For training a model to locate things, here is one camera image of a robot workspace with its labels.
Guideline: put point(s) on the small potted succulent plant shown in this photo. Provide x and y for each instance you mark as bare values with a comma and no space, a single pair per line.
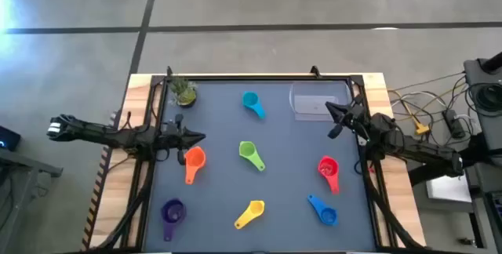
184,94

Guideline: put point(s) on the teal measuring cup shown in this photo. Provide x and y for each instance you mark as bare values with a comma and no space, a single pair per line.
251,100

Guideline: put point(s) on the small black bracket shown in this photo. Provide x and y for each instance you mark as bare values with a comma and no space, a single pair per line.
466,242

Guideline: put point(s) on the black metal table frame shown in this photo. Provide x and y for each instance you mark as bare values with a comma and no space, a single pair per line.
274,78

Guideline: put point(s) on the purple measuring cup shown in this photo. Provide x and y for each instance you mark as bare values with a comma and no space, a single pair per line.
173,211

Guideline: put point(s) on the yellow measuring cup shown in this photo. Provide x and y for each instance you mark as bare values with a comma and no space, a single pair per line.
255,208

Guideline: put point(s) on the black metal stand bar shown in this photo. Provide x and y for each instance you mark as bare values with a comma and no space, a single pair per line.
482,152

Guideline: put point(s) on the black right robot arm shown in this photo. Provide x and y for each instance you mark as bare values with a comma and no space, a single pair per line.
415,148

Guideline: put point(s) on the orange measuring cup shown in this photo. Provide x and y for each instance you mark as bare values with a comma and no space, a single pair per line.
195,158

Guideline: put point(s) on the white paper sheet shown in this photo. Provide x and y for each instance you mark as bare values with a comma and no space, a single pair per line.
449,189

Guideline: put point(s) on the dark equipment rack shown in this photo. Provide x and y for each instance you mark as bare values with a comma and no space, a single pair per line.
488,215

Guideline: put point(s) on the green measuring cup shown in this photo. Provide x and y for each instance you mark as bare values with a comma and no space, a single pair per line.
248,150

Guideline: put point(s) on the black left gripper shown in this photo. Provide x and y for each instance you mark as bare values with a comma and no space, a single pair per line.
170,138

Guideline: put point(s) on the clear plastic basket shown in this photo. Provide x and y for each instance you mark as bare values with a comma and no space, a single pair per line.
313,105

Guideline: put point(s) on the yellow-black hazard tape strip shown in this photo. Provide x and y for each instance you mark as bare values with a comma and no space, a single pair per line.
96,207

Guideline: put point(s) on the black power strip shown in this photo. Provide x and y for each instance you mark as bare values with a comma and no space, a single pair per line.
454,124

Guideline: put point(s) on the blue-grey table mat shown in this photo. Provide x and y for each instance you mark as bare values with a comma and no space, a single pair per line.
286,168

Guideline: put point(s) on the grey equipment case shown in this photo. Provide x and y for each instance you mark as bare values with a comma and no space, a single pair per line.
476,73

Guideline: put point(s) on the red measuring cup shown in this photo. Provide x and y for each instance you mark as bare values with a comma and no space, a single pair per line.
328,167

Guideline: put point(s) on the black device with blue light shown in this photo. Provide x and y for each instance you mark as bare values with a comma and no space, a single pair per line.
8,138

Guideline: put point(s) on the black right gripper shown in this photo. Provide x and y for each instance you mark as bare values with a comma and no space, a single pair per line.
355,118

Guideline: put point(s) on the grey metal stand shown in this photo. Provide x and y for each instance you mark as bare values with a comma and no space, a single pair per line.
23,168

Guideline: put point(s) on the blue measuring cup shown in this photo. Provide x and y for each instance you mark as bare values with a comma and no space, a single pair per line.
328,215

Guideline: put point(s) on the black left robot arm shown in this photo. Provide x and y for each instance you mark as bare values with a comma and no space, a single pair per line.
98,134

